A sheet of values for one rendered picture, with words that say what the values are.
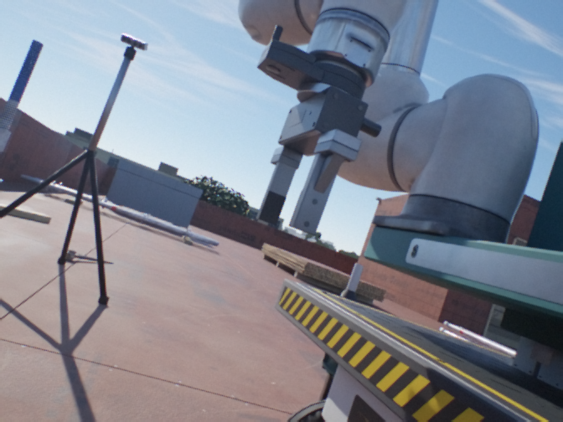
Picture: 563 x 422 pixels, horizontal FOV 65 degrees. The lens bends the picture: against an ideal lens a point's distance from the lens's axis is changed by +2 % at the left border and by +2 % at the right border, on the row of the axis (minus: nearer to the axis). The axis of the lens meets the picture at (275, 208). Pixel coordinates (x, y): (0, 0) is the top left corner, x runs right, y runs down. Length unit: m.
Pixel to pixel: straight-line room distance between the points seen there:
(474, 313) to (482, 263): 9.03
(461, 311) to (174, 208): 5.78
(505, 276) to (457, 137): 0.25
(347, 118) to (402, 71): 0.39
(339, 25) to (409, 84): 0.33
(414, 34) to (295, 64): 0.42
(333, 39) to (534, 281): 0.32
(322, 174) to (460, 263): 0.23
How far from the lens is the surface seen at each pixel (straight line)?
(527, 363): 0.76
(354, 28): 0.53
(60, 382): 0.95
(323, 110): 0.46
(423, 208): 0.68
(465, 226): 0.67
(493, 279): 0.54
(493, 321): 9.85
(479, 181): 0.68
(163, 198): 6.62
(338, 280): 5.93
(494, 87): 0.74
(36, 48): 1.94
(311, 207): 0.44
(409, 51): 0.87
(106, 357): 1.10
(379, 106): 0.81
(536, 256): 0.51
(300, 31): 0.64
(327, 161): 0.44
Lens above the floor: 0.37
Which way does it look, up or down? 4 degrees up
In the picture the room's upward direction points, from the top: 20 degrees clockwise
